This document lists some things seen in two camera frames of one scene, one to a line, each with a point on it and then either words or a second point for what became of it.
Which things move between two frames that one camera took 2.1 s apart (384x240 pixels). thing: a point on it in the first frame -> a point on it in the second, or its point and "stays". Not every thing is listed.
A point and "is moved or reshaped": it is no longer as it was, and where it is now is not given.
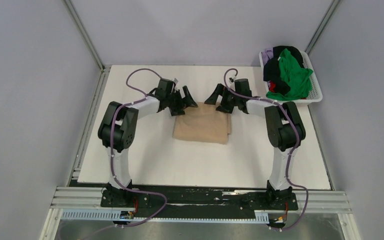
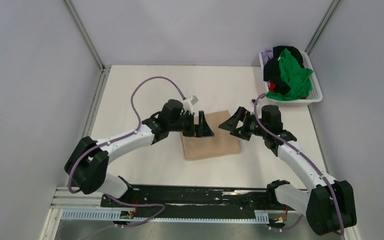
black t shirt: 272,69 stays
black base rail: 195,202 stays
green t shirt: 298,79 stays
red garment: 272,85 stays
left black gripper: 179,110 -> 201,130
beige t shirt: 203,123 is moved or reshaped
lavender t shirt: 267,54 stays
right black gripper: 223,91 -> 241,114
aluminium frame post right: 335,5 stays
